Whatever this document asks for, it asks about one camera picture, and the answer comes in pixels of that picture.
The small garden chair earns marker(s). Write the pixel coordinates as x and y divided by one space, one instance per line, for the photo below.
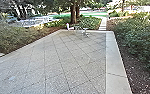
84 31

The white garden bench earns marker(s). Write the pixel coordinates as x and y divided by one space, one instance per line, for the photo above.
69 26

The large tree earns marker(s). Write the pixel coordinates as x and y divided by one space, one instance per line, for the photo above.
73 10

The long green hedge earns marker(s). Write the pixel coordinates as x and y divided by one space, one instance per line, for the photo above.
14 36

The thin trunk tree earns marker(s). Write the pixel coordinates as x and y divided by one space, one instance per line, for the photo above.
123 5

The green shrub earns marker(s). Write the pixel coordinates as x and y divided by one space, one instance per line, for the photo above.
141 36

